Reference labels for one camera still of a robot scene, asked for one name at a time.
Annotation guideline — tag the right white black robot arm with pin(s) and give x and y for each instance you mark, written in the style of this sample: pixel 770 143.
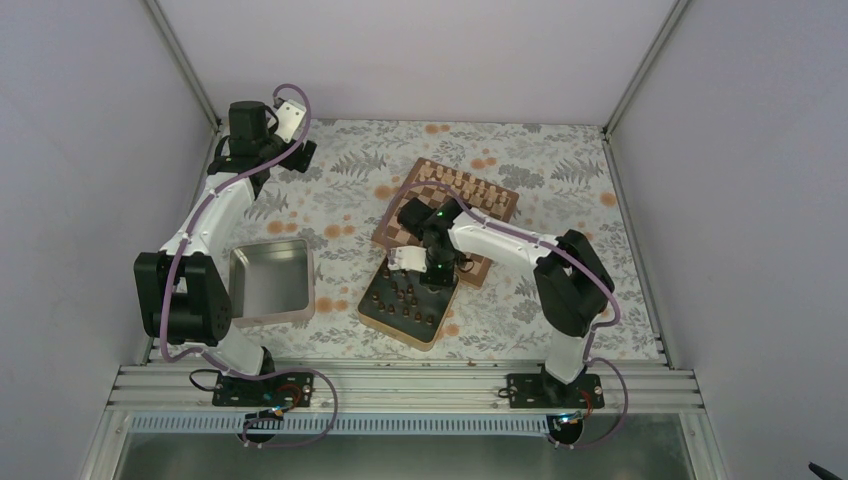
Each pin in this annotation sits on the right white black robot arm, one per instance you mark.
pixel 573 287

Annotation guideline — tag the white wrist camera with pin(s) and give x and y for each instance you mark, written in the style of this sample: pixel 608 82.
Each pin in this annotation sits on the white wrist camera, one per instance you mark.
pixel 407 258
pixel 290 116

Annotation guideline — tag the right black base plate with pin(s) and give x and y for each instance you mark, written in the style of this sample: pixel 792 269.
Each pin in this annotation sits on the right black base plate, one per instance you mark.
pixel 541 391

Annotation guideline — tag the wooden chessboard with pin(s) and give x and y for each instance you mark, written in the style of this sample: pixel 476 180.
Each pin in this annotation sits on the wooden chessboard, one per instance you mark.
pixel 388 228

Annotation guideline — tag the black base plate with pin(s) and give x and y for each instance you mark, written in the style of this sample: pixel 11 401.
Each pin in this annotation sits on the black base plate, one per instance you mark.
pixel 284 391
pixel 541 391

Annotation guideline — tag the row of light chess pieces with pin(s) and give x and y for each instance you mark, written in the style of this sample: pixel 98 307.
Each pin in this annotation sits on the row of light chess pieces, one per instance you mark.
pixel 493 199

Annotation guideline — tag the floral patterned table mat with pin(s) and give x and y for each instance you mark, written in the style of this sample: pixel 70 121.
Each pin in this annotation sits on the floral patterned table mat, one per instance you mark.
pixel 562 180

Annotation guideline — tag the aluminium rail frame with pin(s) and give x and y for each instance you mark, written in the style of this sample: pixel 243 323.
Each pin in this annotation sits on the aluminium rail frame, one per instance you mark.
pixel 413 387

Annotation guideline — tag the empty silver tin lid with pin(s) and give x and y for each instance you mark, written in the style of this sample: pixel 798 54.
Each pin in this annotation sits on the empty silver tin lid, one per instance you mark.
pixel 272 283

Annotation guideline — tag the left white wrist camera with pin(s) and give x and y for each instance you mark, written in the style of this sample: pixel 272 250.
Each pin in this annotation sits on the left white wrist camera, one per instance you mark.
pixel 290 116

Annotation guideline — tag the gold tin with dark pieces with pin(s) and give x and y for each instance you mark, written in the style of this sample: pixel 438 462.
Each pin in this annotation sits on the gold tin with dark pieces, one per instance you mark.
pixel 396 304

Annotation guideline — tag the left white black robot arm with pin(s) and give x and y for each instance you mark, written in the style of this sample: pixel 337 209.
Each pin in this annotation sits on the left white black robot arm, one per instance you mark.
pixel 183 300

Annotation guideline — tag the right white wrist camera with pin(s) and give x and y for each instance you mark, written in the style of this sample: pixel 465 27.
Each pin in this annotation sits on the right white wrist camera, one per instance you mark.
pixel 407 258

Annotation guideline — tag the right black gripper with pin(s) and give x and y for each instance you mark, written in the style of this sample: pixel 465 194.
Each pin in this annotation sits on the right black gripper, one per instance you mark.
pixel 445 280

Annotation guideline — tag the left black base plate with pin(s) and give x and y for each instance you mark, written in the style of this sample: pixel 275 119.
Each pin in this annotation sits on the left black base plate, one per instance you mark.
pixel 284 391

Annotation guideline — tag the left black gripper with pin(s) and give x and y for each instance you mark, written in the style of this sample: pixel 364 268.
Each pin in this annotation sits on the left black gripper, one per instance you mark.
pixel 291 162

